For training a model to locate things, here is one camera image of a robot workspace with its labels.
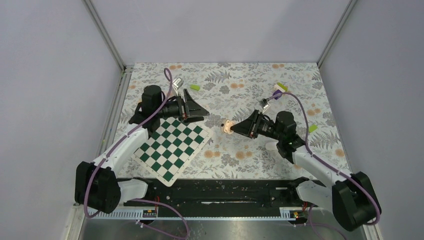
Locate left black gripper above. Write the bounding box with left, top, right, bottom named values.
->
left=156, top=89, right=210, bottom=125

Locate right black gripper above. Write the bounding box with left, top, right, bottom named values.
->
left=230, top=109, right=284, bottom=141

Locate beige earbud charging case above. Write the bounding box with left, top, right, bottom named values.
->
left=221, top=119, right=235, bottom=135

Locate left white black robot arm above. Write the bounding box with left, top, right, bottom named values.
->
left=74, top=85, right=210, bottom=213

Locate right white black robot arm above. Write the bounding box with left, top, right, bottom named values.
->
left=224, top=110, right=381, bottom=232

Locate lime green block left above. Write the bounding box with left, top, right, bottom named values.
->
left=189, top=84, right=201, bottom=91

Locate lime green block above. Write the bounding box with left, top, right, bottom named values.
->
left=308, top=124, right=318, bottom=133
left=277, top=82, right=288, bottom=92
left=189, top=84, right=201, bottom=91

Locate green white chessboard mat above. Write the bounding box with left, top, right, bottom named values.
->
left=131, top=117, right=213, bottom=187

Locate floral patterned table mat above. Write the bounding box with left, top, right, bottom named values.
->
left=112, top=62, right=349, bottom=179

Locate purple block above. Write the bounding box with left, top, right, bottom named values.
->
left=271, top=92, right=283, bottom=100

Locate white cream block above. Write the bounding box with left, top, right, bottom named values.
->
left=273, top=84, right=283, bottom=92

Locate lime green block far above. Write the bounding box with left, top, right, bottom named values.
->
left=277, top=82, right=288, bottom=92

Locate lime green block right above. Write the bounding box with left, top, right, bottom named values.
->
left=308, top=124, right=318, bottom=133

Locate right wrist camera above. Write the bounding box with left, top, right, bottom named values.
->
left=259, top=98, right=270, bottom=113

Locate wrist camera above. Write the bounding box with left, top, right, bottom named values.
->
left=259, top=98, right=270, bottom=113
left=172, top=77, right=184, bottom=90

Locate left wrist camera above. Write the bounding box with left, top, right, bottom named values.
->
left=172, top=77, right=184, bottom=90

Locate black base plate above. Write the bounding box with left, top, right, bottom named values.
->
left=90, top=178, right=354, bottom=219

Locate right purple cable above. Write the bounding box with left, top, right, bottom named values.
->
left=269, top=91, right=382, bottom=240

